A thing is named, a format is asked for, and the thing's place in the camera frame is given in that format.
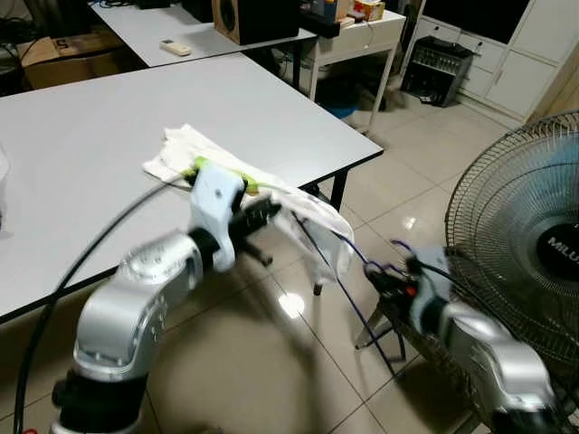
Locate blue bucket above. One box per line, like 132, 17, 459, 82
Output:
317, 77, 363, 120

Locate long black bar device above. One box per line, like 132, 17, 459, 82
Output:
299, 11, 343, 37

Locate grey back table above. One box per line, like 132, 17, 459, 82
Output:
89, 0, 318, 91

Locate white remote control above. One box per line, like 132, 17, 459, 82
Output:
159, 38, 193, 57

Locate brown cardboard box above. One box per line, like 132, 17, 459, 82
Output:
16, 32, 128, 91

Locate orange snack box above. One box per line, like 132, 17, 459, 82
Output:
351, 0, 386, 24

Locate white wall cabinet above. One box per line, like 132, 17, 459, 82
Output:
398, 0, 579, 123

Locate black MILUX standing fan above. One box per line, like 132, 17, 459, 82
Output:
443, 110, 579, 434

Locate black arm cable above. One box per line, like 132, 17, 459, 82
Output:
421, 258, 566, 399
14, 176, 195, 434

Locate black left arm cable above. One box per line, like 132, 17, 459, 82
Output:
14, 176, 195, 434

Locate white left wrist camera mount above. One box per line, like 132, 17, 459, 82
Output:
187, 161, 247, 238

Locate black audio mixer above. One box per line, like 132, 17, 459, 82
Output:
401, 36, 474, 108

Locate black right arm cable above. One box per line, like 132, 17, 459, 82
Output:
421, 258, 566, 399

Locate small white desk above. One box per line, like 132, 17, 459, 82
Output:
308, 9, 408, 137

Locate white shirt with green print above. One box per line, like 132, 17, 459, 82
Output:
143, 124, 356, 286

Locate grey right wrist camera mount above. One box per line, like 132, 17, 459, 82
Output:
407, 258, 453, 317

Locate wooden speaker box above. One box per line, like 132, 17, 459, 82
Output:
212, 0, 301, 46

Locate black television screen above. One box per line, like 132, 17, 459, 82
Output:
421, 0, 532, 46

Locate grey table with black legs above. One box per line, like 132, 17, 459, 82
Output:
0, 52, 385, 324

